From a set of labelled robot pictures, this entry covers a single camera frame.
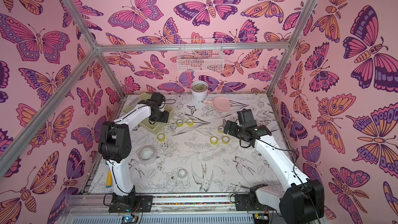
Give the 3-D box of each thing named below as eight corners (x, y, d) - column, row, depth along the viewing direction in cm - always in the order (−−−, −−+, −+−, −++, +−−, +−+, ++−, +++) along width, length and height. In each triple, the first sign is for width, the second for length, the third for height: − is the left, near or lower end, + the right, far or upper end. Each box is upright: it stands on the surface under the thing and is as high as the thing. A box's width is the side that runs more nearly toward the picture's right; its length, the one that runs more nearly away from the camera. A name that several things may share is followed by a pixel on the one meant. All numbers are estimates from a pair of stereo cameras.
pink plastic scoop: (203, 112, 112) (203, 110, 110) (203, 98, 121) (203, 96, 119) (230, 112, 112) (231, 110, 110) (228, 98, 121) (229, 96, 119)
